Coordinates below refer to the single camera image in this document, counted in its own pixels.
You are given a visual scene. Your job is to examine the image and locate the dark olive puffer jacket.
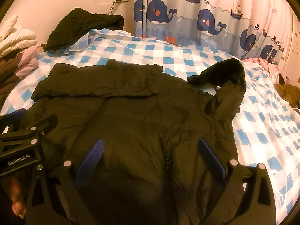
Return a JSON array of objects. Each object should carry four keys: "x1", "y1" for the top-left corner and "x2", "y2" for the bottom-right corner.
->
[{"x1": 21, "y1": 58, "x2": 246, "y2": 224}]

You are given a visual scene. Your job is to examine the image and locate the brown folded clothes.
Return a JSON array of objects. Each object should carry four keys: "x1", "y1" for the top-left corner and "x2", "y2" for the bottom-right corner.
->
[{"x1": 1, "y1": 50, "x2": 23, "y2": 109}]

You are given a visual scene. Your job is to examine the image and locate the pink folded clothes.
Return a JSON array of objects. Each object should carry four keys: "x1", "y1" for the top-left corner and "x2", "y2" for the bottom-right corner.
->
[{"x1": 15, "y1": 46, "x2": 39, "y2": 79}]

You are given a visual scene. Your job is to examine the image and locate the person's left hand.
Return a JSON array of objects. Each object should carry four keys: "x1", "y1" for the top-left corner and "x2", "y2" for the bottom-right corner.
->
[{"x1": 2, "y1": 174, "x2": 26, "y2": 219}]

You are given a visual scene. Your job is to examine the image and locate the blue white checkered bed cover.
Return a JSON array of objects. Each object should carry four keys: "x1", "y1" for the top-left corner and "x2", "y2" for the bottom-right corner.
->
[{"x1": 1, "y1": 29, "x2": 299, "y2": 223}]

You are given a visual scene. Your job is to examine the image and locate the white folded puffer garment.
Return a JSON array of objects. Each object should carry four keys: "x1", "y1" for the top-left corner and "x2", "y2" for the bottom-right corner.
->
[{"x1": 0, "y1": 15, "x2": 37, "y2": 58}]

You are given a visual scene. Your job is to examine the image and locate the olive cloth at right edge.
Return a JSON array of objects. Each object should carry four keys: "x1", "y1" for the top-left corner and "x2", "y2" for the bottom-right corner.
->
[{"x1": 274, "y1": 84, "x2": 300, "y2": 108}]

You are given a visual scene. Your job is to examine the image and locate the dark garment at bed head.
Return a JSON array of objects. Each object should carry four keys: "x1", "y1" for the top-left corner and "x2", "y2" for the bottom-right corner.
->
[{"x1": 41, "y1": 8, "x2": 124, "y2": 51}]

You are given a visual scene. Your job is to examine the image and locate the pink crumpled cloth right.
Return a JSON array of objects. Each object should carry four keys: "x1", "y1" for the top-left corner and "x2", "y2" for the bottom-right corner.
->
[{"x1": 243, "y1": 57, "x2": 279, "y2": 84}]

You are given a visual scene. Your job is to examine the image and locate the whale print curtain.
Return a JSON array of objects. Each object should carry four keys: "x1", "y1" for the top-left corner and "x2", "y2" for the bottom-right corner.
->
[{"x1": 133, "y1": 0, "x2": 293, "y2": 64}]

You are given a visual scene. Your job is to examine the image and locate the black power cable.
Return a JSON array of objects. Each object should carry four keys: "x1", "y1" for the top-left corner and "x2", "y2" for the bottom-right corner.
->
[{"x1": 107, "y1": 0, "x2": 117, "y2": 15}]

